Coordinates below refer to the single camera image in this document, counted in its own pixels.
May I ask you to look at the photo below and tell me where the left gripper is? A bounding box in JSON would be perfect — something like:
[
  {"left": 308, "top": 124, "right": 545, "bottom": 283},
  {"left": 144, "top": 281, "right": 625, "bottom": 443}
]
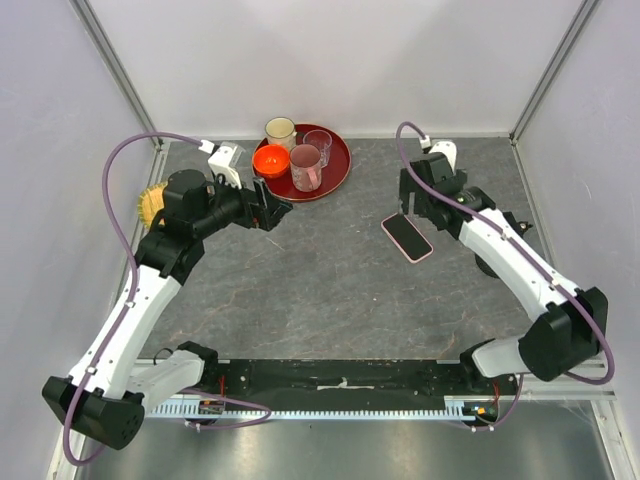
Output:
[{"left": 193, "top": 171, "right": 292, "bottom": 239}]

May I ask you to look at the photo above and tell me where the pink cased smartphone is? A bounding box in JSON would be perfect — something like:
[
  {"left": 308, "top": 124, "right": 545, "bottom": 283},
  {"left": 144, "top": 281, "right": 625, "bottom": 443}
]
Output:
[{"left": 381, "top": 213, "right": 434, "bottom": 264}]

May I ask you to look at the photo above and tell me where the black phone stand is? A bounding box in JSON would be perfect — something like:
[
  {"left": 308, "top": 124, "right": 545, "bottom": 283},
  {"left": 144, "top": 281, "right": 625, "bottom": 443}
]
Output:
[{"left": 474, "top": 220, "right": 534, "bottom": 279}]

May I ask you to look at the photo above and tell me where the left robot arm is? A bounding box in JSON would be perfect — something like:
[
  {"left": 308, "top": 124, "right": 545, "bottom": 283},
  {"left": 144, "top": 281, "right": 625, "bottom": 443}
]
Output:
[{"left": 42, "top": 169, "right": 293, "bottom": 450}]

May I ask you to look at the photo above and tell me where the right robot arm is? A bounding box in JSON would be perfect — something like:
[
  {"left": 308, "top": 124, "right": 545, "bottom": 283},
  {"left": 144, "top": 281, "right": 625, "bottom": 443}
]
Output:
[{"left": 399, "top": 152, "right": 612, "bottom": 394}]

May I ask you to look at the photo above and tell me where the orange bowl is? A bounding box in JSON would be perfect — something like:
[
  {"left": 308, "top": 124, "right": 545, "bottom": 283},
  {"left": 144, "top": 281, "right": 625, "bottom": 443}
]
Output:
[{"left": 252, "top": 144, "right": 290, "bottom": 179}]

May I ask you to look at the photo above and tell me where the pink glass mug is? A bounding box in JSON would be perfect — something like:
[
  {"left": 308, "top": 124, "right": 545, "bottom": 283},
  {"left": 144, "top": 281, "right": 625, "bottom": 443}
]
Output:
[{"left": 290, "top": 144, "right": 322, "bottom": 192}]

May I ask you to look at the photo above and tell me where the cream ceramic cup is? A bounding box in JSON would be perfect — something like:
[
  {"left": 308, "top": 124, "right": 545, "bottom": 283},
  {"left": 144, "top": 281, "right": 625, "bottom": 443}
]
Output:
[{"left": 265, "top": 117, "right": 297, "bottom": 151}]

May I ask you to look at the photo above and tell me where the red round tray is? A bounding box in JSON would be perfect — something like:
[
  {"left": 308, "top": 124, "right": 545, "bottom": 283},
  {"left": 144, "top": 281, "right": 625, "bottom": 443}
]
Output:
[{"left": 254, "top": 120, "right": 351, "bottom": 202}]

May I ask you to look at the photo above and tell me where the clear glass tumbler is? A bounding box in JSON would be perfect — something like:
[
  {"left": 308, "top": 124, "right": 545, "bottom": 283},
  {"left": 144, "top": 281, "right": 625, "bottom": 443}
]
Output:
[{"left": 303, "top": 129, "right": 333, "bottom": 168}]

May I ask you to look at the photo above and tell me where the woven bamboo basket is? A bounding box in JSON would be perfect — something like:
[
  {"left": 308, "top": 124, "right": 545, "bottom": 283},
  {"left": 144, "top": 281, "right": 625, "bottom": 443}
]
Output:
[{"left": 137, "top": 182, "right": 168, "bottom": 230}]

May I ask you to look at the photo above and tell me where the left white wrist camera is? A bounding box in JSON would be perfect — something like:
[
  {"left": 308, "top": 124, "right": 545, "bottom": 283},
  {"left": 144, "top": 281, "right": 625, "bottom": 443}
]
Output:
[{"left": 199, "top": 140, "right": 245, "bottom": 189}]

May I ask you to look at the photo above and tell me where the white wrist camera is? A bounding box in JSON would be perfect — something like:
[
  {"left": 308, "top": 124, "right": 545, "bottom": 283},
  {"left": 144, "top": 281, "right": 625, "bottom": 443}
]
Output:
[
  {"left": 199, "top": 140, "right": 245, "bottom": 189},
  {"left": 419, "top": 135, "right": 457, "bottom": 171}
]

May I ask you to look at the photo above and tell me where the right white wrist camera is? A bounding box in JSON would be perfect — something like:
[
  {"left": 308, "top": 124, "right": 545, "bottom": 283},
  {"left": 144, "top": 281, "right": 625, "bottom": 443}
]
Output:
[{"left": 419, "top": 135, "right": 457, "bottom": 171}]

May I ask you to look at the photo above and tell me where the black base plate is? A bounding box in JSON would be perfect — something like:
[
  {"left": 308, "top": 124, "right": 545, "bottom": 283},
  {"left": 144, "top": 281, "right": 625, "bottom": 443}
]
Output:
[{"left": 196, "top": 359, "right": 517, "bottom": 412}]

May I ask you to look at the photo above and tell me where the left aluminium frame post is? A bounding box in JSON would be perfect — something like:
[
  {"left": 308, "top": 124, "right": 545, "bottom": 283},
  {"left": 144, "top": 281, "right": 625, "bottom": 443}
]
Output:
[{"left": 69, "top": 0, "right": 155, "bottom": 132}]

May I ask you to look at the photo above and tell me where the aluminium frame post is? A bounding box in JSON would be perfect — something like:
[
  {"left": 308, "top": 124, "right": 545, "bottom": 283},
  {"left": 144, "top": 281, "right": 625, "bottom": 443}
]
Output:
[
  {"left": 509, "top": 0, "right": 601, "bottom": 147},
  {"left": 69, "top": 0, "right": 155, "bottom": 132}
]

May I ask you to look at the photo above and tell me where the slotted cable duct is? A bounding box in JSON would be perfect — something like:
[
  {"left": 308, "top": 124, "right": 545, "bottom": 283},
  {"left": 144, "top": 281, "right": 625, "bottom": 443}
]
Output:
[{"left": 148, "top": 395, "right": 496, "bottom": 422}]

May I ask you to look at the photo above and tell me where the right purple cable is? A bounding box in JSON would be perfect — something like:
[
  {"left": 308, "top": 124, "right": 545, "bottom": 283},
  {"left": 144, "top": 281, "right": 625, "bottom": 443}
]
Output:
[{"left": 395, "top": 121, "right": 615, "bottom": 385}]

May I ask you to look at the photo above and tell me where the right aluminium frame post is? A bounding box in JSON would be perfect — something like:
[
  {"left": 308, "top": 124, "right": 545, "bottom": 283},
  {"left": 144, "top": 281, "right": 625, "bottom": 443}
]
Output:
[{"left": 509, "top": 0, "right": 601, "bottom": 147}]

